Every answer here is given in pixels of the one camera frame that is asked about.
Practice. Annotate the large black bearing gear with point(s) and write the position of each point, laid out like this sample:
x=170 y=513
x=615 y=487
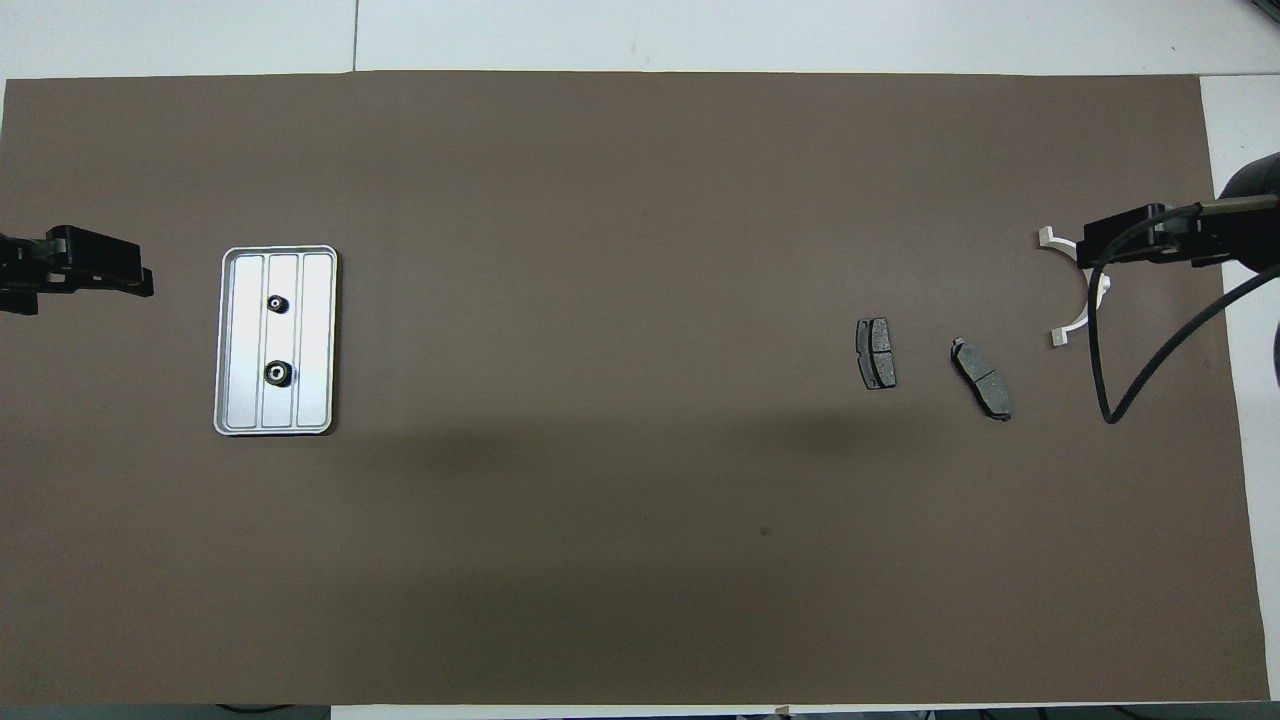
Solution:
x=278 y=374

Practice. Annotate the long dark brake pad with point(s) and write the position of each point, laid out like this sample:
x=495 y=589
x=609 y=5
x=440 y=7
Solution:
x=982 y=380

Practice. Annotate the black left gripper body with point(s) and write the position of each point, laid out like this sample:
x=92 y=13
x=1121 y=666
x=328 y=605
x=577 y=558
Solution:
x=25 y=275

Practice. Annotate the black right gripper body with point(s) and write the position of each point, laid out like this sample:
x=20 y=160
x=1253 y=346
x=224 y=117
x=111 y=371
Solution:
x=1200 y=238

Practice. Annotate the small black bearing gear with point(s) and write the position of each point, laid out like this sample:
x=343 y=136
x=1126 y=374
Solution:
x=277 y=302

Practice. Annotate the brown table mat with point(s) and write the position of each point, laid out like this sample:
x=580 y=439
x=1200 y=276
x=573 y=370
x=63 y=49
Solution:
x=640 y=500

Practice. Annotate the short dark brake pad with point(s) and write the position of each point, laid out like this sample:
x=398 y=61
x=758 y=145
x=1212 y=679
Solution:
x=876 y=352

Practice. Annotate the silver metal tray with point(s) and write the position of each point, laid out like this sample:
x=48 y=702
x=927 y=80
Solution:
x=310 y=340

